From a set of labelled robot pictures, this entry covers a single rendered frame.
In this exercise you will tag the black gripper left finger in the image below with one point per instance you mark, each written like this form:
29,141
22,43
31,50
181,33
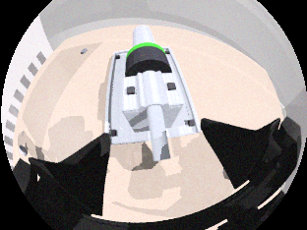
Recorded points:
82,175

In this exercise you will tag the white housing block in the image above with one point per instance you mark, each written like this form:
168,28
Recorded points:
127,100

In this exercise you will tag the green spacer ring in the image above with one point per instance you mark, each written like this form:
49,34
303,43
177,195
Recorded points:
143,45

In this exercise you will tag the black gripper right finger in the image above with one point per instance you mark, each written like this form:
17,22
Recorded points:
238,149

